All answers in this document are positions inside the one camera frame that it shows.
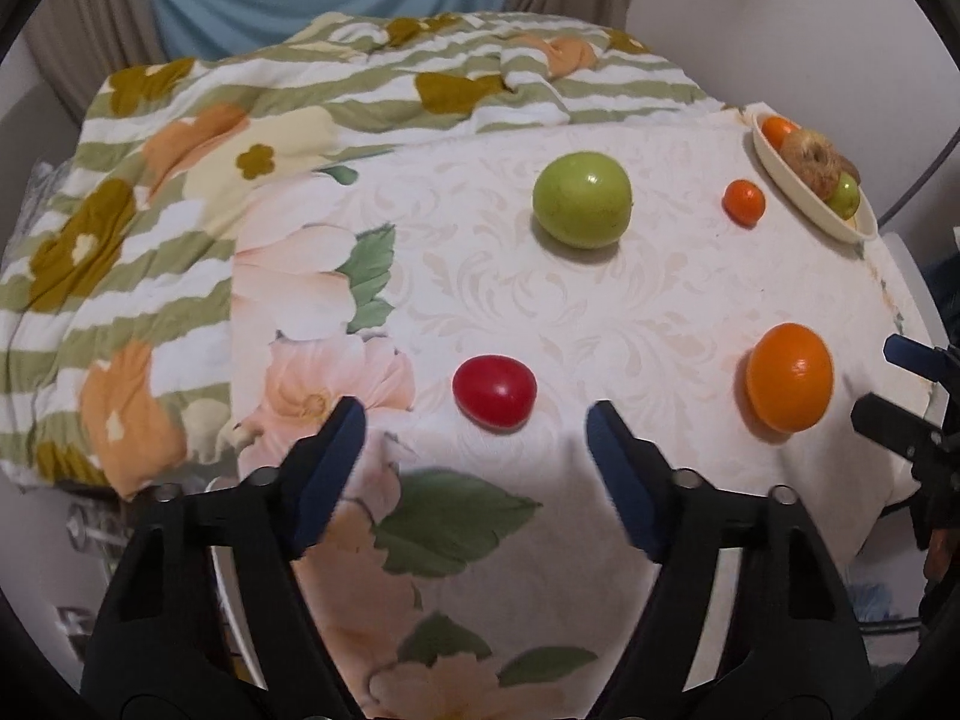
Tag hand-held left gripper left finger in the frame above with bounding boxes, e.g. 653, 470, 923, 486
79, 396, 368, 720

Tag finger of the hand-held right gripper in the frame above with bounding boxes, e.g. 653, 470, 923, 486
851, 392, 950, 460
883, 334, 960, 385

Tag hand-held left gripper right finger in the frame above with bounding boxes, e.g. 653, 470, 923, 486
585, 400, 875, 720

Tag small red tomato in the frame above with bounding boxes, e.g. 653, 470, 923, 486
452, 355, 538, 432

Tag green apple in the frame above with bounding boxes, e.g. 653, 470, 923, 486
825, 172, 861, 220
532, 151, 633, 248

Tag cream plate with yellow cartoon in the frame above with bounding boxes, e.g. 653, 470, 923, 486
750, 109, 877, 243

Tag small tangerine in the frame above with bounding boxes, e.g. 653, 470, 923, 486
722, 179, 767, 226

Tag person's dark blue pants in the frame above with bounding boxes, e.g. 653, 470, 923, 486
922, 225, 960, 305

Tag white floral tablecloth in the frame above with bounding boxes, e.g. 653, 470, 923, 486
225, 101, 938, 720

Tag clear glass jar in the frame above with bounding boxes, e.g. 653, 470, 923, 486
64, 502, 137, 565

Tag green striped floral blanket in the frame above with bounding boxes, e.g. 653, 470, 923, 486
0, 11, 725, 500

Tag black cable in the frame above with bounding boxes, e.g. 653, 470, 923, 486
876, 127, 960, 226

